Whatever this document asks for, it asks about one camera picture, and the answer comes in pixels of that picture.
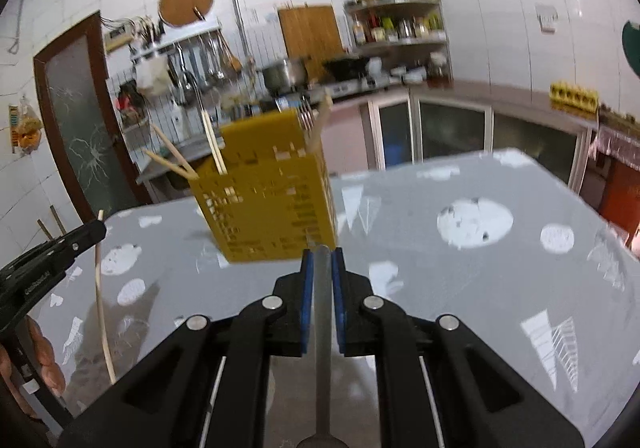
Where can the pink lace cloth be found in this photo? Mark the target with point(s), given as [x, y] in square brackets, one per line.
[617, 143]

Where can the metal wall rack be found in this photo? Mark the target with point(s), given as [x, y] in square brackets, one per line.
[170, 41]

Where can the brown frosted glass door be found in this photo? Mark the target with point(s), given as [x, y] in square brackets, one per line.
[80, 128]

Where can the steel gas stove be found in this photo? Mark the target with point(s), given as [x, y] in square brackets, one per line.
[350, 87]

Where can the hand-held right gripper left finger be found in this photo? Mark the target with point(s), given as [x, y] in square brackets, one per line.
[307, 308]

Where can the white wall socket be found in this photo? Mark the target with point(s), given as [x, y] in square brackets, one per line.
[546, 18]

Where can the metal fork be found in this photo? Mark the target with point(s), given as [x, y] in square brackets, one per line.
[306, 113]

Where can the white plastic bags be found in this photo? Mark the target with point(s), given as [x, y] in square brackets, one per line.
[151, 76]

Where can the wooden cutting board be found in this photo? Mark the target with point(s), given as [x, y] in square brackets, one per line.
[310, 33]

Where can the steel sink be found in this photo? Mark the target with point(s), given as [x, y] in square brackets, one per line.
[165, 173]

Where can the brown kitchen counter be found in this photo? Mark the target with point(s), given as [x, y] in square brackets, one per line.
[510, 96]

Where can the black wok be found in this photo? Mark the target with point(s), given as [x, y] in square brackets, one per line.
[345, 67]

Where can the grey white-dotted tablecloth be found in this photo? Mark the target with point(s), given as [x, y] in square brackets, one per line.
[450, 278]

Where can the row of condiment bottles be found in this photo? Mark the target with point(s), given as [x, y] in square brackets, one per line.
[395, 28]

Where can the dark red hanging bag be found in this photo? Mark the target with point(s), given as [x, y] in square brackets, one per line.
[131, 106]

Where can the glass cabinet doors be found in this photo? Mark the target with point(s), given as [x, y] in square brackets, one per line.
[450, 133]

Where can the round wooden board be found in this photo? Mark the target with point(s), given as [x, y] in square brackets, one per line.
[182, 1]

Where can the steel pot with lid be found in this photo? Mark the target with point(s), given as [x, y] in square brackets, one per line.
[282, 74]

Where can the leaning wooden sticks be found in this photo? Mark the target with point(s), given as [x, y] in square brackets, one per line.
[52, 225]

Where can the red cabinet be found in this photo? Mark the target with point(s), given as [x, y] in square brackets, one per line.
[620, 198]

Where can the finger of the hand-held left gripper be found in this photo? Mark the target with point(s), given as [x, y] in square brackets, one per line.
[82, 235]

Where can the vertical metal pipe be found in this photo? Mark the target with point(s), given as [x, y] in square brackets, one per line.
[235, 3]

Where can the hanging yellow snack bag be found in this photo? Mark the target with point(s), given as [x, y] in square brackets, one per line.
[25, 126]

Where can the white wall box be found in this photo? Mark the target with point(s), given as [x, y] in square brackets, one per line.
[117, 37]

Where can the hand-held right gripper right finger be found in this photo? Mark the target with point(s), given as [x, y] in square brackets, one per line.
[339, 308]

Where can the person's left hand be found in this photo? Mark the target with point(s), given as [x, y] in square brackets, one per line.
[47, 358]

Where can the row of hanging kitchen utensils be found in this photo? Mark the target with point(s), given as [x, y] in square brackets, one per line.
[210, 58]

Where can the yellow egg tray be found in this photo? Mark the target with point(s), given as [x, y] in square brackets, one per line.
[574, 98]

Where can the pink cabinet door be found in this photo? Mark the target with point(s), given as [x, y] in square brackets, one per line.
[350, 138]

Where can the green round wall hanging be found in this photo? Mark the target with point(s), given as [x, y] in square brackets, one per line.
[632, 43]

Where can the metal corner shelf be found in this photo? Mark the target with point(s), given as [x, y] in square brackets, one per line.
[400, 46]

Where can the yellow perforated utensil holder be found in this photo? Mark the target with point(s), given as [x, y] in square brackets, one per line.
[270, 198]

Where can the white soap bottle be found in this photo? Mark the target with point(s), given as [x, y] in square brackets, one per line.
[176, 123]

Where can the wooden chopstick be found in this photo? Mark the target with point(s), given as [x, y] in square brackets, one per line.
[175, 151]
[105, 308]
[214, 143]
[167, 163]
[320, 123]

